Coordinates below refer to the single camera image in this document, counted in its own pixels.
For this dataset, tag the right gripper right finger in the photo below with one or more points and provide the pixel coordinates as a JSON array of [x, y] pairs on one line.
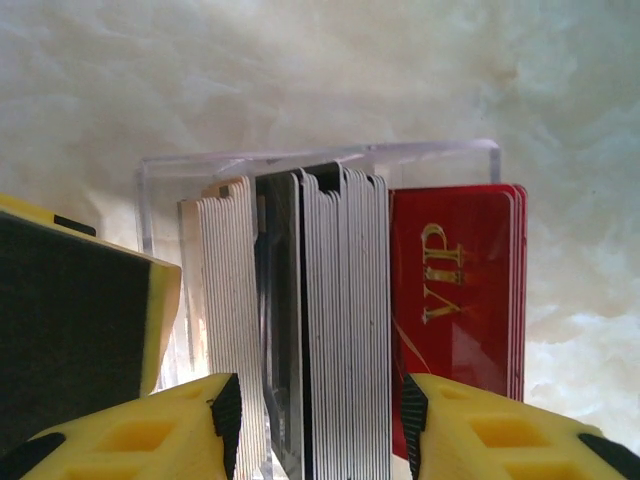
[[500, 440]]

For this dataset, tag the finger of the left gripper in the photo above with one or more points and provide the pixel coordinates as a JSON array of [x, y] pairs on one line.
[[75, 310]]

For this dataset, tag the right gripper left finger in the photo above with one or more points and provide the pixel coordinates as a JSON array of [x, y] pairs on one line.
[[140, 440]]

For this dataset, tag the clear acrylic card box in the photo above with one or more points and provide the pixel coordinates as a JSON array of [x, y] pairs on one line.
[[440, 165]]

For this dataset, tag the red VIP card stack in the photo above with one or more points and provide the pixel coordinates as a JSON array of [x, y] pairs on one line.
[[475, 350]]

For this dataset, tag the gold card stack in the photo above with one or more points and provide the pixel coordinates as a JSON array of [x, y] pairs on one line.
[[225, 280]]

